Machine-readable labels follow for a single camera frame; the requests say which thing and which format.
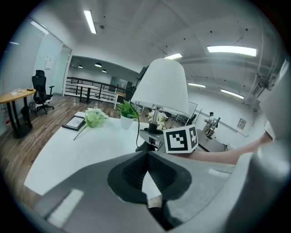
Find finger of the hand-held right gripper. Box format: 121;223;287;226
139;128;164;142

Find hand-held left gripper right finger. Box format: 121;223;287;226
147;151;237;226

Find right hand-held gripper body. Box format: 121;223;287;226
151;124;199;154

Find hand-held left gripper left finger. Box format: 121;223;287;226
35;151;165;233

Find white table lamp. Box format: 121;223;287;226
131;58;189;152

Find person's right forearm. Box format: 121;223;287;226
190;136;273;165

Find white work table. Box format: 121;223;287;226
24;111;168;199

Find dark brown table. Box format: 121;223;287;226
195;128;226;153

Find green plant in white pot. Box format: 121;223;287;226
116;99;142;130

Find whiteboard on stand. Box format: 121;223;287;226
186;101;199;119

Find white green flower bouquet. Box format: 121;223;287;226
73;107;110;141

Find white round table black legs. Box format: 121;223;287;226
76;83;103;103

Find black metal railing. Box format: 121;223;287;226
64;76;128;103

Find black office chair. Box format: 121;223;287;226
31;70;55;115

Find round wooden table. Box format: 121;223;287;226
0;88;37;140

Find wooden top white frame table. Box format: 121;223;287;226
114;90;127;110

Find black picture frame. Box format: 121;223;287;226
61;115;85;132

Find white paper wall notice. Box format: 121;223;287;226
44;54;54;70

